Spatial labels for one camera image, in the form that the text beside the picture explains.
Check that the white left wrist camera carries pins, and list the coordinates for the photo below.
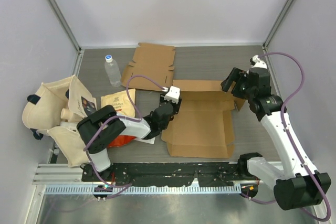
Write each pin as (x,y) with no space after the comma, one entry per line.
(171,93)

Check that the clear plastic water bottle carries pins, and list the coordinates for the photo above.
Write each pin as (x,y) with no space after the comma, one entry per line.
(113,71)

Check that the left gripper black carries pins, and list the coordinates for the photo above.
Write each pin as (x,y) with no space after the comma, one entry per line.
(176,106)

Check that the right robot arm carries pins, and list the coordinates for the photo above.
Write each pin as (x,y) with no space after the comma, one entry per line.
(299,183)

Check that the right aluminium frame post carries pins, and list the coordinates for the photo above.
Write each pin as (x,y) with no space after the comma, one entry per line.
(279,20)

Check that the small flat cardboard box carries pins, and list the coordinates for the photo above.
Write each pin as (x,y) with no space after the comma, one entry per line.
(153,61)

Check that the large brown cardboard box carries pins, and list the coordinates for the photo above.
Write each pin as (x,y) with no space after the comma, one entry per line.
(203,126)

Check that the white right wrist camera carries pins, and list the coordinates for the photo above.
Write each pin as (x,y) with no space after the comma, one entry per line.
(256,62)

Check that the cassava chips bag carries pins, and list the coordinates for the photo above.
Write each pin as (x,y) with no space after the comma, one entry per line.
(122,104)

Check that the aluminium frame post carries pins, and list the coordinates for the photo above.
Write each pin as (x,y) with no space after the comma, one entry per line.
(65,26)
(279,20)

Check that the slotted cable duct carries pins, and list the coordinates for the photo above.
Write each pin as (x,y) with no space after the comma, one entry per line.
(93,189)

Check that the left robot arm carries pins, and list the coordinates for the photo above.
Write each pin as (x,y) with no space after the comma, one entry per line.
(103,127)

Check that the small clear plastic bag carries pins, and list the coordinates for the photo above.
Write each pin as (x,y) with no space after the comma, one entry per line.
(148,141)

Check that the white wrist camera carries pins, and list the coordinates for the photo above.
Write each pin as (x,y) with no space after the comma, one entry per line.
(171,93)
(256,62)

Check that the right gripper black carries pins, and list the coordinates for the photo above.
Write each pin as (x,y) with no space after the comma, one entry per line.
(237,75)

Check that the beige canvas tote bag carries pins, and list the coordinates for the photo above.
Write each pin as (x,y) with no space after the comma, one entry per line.
(42,115)

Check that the left aluminium frame post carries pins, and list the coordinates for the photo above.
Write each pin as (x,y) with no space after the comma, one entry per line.
(65,26)

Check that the beige bottle in tote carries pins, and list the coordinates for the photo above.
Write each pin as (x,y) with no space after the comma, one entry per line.
(66,114)

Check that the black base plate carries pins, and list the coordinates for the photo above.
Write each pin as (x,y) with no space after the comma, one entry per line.
(208,174)

